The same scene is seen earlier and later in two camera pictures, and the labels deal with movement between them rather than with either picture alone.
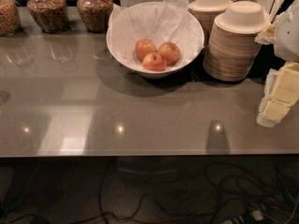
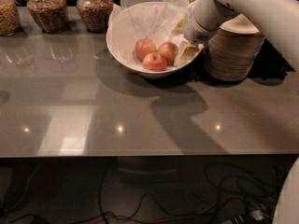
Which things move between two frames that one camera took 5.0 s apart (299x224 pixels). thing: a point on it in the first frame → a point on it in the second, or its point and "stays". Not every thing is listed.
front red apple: x=154 y=62 stays
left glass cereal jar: x=10 y=24 stays
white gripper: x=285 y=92 → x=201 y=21
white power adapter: x=257 y=215 stays
